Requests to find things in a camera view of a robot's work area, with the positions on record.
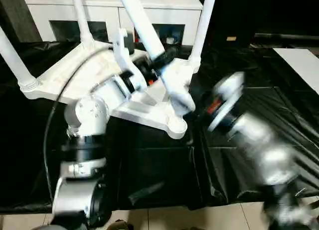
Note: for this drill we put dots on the white plastic table leg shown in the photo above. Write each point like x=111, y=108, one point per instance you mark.
x=81, y=20
x=203, y=28
x=144, y=28
x=12, y=58

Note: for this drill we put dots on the white plastic table top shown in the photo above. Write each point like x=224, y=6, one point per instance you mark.
x=62, y=72

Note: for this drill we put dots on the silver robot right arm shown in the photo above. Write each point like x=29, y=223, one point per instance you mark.
x=261, y=140

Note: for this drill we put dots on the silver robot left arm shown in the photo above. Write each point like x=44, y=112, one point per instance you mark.
x=84, y=110

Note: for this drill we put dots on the small yellow object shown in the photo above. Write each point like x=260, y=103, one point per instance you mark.
x=231, y=38

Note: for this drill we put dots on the white glass-door cabinet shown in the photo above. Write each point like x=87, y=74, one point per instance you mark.
x=99, y=10

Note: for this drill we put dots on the black work mat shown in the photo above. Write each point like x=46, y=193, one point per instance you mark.
x=162, y=165

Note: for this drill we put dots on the white flat panel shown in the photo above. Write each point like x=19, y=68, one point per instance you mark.
x=299, y=65

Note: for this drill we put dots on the grey pleated curtain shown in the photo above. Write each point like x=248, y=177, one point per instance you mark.
x=15, y=15

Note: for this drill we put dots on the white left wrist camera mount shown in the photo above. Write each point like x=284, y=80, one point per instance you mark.
x=124, y=60

